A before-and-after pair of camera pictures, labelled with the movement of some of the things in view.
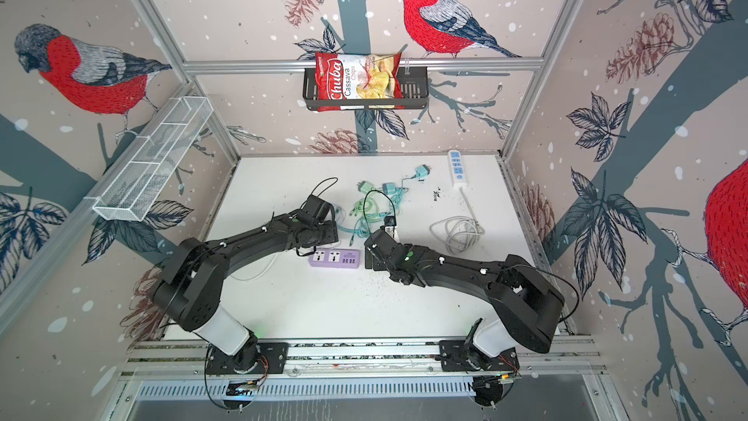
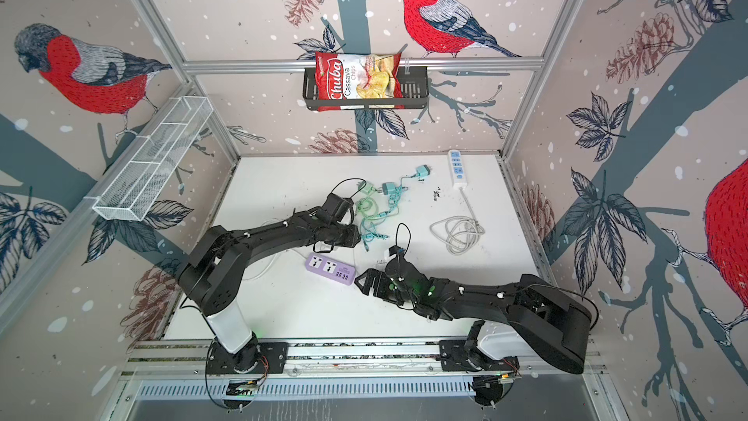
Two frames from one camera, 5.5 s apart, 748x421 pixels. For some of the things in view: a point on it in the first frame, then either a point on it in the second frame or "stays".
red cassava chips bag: x=357 y=76 stays
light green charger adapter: x=364 y=186 stays
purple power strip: x=335 y=258 -> x=330 y=268
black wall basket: x=414 y=94 stays
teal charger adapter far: x=423 y=171 stays
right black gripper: x=374 y=263 -> x=371 y=275
